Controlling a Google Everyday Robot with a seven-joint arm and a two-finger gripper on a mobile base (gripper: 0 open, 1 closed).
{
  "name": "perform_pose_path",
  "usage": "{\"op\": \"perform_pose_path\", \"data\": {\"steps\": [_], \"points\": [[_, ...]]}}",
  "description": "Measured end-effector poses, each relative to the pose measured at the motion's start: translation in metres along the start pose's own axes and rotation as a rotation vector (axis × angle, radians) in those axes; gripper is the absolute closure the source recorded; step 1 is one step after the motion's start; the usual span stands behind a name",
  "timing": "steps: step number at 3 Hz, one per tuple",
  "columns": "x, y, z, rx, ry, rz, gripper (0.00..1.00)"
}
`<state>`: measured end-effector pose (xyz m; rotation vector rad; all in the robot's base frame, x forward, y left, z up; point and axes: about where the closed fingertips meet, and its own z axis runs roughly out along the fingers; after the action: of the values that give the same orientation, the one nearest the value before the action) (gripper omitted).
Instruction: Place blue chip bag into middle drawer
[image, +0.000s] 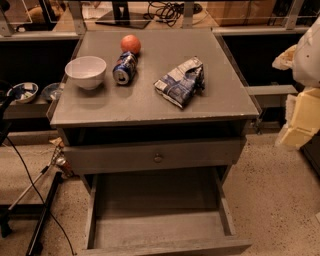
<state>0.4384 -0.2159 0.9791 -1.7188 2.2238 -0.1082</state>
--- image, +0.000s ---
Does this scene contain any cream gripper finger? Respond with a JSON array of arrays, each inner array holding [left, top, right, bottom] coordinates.
[[272, 45, 296, 70], [275, 88, 320, 149]]

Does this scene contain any blue chip bag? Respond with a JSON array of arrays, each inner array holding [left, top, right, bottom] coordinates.
[[154, 57, 205, 109]]

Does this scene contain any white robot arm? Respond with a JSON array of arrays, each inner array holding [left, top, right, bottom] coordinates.
[[272, 17, 320, 149]]

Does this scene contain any grey wooden drawer cabinet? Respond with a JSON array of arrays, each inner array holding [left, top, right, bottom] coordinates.
[[46, 27, 261, 256]]

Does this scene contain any open grey middle drawer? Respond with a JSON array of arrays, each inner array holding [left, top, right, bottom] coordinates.
[[81, 167, 251, 256]]

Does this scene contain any closed grey top drawer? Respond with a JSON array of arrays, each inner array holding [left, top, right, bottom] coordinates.
[[65, 137, 246, 175]]

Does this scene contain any cardboard box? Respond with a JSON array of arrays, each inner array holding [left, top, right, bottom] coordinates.
[[207, 0, 276, 26]]

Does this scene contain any orange ball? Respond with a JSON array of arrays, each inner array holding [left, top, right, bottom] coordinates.
[[120, 35, 141, 54]]

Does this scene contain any blue soda can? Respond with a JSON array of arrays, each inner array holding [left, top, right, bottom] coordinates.
[[113, 51, 138, 85]]

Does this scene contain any black monitor stand base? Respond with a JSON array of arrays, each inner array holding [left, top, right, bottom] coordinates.
[[95, 1, 151, 29]]

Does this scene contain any white bowl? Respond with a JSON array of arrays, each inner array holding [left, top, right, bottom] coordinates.
[[65, 56, 107, 90]]

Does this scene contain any dark blue small bowl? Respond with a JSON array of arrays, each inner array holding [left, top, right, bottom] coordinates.
[[41, 83, 64, 102]]

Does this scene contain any small bowl with items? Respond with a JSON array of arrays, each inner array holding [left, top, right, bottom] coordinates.
[[7, 82, 39, 104]]

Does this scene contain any black cable bundle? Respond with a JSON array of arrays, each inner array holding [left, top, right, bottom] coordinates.
[[143, 1, 203, 28]]

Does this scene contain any black cable on floor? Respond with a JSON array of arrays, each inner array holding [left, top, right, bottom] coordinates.
[[5, 135, 78, 256]]

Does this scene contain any black stand frame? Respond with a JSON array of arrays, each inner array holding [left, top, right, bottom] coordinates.
[[0, 172, 62, 256]]

